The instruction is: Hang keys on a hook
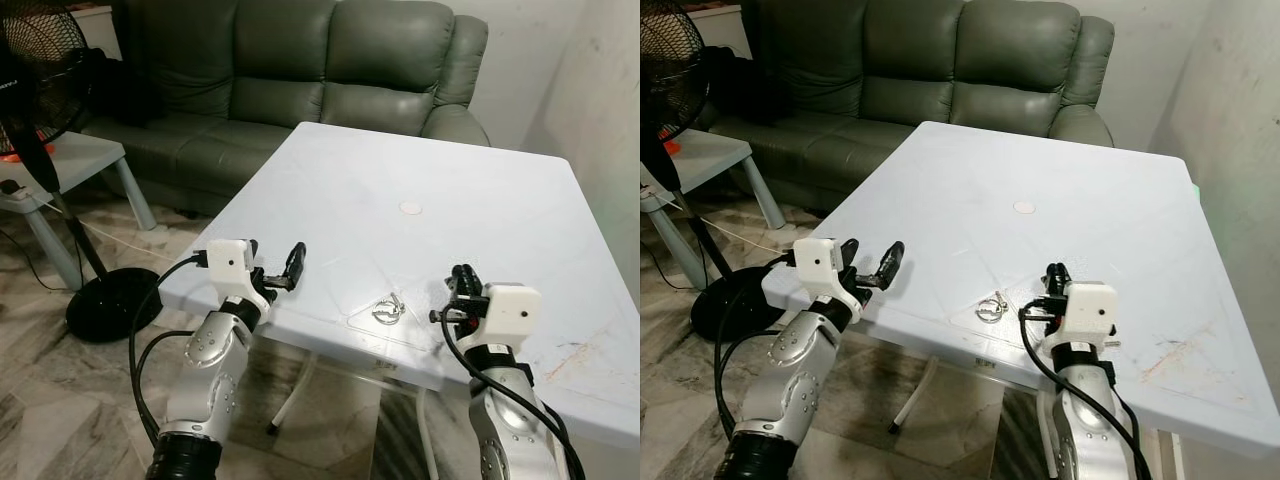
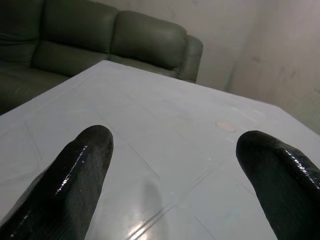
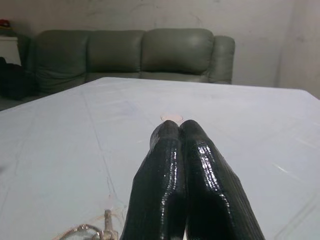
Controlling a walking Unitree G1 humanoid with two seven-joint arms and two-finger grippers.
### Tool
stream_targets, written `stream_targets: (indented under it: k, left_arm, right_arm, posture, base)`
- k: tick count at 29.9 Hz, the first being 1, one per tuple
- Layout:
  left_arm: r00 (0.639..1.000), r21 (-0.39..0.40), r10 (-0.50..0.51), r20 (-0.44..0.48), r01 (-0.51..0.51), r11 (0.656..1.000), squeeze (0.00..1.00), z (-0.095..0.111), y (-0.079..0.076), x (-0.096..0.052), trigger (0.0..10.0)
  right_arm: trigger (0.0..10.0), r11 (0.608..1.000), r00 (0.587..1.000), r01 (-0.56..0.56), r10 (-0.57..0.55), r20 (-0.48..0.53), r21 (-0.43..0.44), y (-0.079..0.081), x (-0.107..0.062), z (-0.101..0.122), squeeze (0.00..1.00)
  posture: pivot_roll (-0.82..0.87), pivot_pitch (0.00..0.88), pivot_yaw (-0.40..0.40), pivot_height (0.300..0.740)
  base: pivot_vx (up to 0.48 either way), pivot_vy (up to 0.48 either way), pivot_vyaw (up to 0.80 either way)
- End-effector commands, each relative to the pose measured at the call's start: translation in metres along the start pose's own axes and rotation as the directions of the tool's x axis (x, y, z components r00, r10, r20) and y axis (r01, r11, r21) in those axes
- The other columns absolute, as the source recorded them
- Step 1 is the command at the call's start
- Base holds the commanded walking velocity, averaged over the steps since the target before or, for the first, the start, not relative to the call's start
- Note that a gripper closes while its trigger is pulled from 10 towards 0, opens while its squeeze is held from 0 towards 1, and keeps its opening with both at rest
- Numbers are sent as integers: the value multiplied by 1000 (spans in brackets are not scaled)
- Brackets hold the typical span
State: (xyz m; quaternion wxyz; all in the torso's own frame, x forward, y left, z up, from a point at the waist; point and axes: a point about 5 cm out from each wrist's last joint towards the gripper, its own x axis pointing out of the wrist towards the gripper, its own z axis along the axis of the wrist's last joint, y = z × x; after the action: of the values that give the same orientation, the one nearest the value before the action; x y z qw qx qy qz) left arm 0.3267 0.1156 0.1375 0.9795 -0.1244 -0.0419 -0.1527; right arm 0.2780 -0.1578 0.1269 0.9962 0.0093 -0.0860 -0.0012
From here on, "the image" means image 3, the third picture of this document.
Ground silver keys on ring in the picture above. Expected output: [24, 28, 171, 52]
[54, 209, 123, 240]

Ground small round pink disc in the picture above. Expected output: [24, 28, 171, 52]
[160, 113, 184, 123]

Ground white cabinet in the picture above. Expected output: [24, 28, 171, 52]
[0, 34, 21, 66]

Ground grey-green leather sofa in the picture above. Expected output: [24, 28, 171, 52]
[26, 28, 236, 96]

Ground black bag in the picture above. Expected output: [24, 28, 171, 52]
[0, 56, 36, 101]

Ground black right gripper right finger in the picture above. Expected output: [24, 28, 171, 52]
[178, 119, 267, 240]

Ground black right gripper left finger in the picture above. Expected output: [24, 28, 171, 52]
[119, 119, 188, 240]

